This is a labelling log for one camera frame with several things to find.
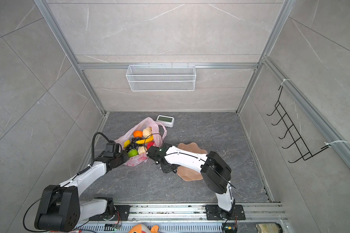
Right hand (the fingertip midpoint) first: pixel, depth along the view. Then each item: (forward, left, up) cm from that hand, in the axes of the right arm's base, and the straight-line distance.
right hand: (172, 166), depth 84 cm
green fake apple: (+9, +25, +1) cm, 27 cm away
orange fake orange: (+25, +25, 0) cm, 35 cm away
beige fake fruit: (+11, +19, +1) cm, 23 cm away
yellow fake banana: (+20, +17, -1) cm, 26 cm away
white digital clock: (+36, +3, 0) cm, 36 cm away
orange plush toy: (-30, +14, +2) cm, 33 cm away
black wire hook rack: (-1, -57, +27) cm, 63 cm away
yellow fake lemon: (+16, +30, +2) cm, 34 cm away
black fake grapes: (+16, +27, -1) cm, 31 cm away
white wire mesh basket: (+55, +4, +24) cm, 60 cm away
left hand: (+10, +30, 0) cm, 31 cm away
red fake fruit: (+17, +16, -2) cm, 23 cm away
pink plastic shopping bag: (+22, +9, +6) cm, 24 cm away
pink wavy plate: (-3, -7, -4) cm, 9 cm away
